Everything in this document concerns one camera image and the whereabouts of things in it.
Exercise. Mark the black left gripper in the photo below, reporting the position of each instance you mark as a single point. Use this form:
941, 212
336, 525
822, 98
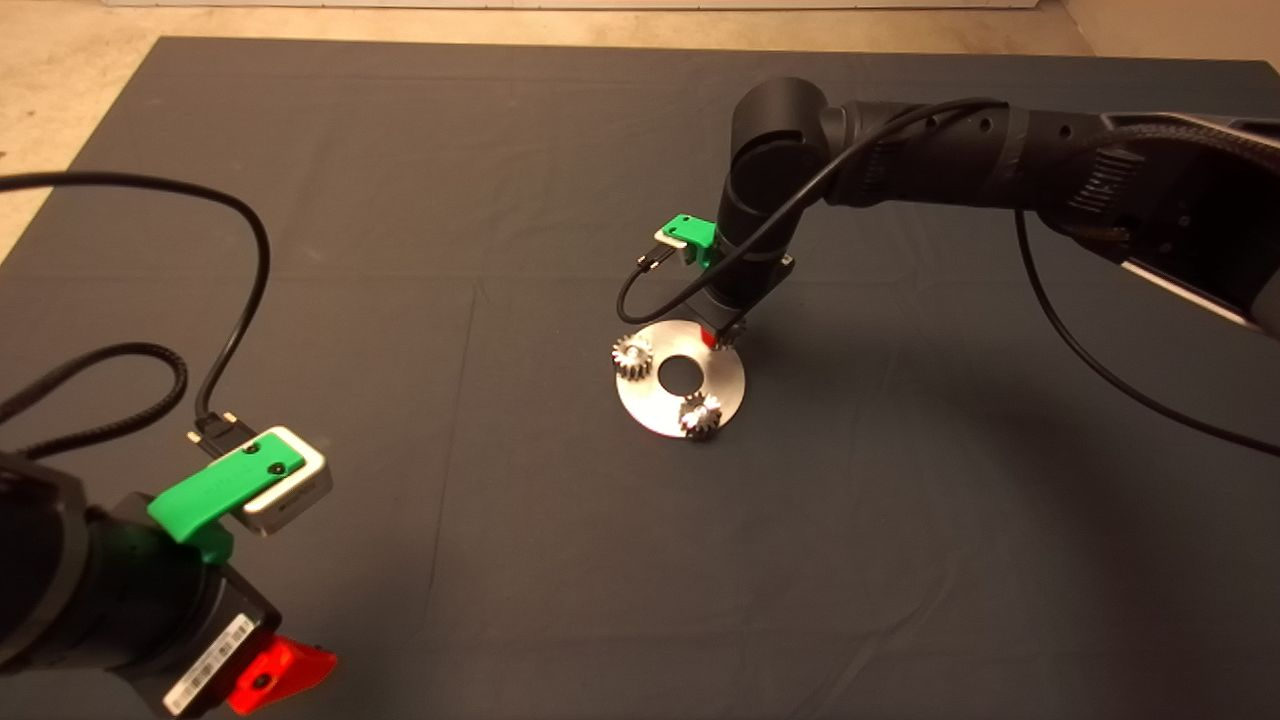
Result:
170, 615

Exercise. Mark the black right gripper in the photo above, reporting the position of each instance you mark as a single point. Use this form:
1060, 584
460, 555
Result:
745, 285

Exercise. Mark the small steel planetary gear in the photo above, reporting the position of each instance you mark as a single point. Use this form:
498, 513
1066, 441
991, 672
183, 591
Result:
700, 417
730, 335
632, 358

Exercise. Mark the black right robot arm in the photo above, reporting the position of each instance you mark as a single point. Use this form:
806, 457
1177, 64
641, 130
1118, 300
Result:
950, 150

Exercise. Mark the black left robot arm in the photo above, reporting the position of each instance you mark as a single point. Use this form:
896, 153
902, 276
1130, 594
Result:
40, 570

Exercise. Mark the round metal carrier plate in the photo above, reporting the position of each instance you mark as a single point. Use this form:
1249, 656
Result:
725, 385

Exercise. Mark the dark grey table cloth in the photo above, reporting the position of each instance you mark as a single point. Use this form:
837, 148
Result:
640, 600

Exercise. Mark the right green camera mount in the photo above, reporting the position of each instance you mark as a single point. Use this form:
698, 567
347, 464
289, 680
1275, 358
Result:
698, 235

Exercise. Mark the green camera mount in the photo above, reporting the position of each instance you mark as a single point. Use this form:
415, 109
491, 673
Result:
205, 495
698, 235

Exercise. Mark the right silver camera box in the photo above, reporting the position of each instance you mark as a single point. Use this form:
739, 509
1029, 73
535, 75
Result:
668, 238

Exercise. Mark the silver camera box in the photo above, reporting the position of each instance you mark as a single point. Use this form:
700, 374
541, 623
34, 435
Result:
668, 238
298, 495

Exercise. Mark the left silver camera box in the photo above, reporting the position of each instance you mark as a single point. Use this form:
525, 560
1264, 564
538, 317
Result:
298, 495

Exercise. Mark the left green camera mount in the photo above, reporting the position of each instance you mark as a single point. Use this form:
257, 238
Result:
205, 495

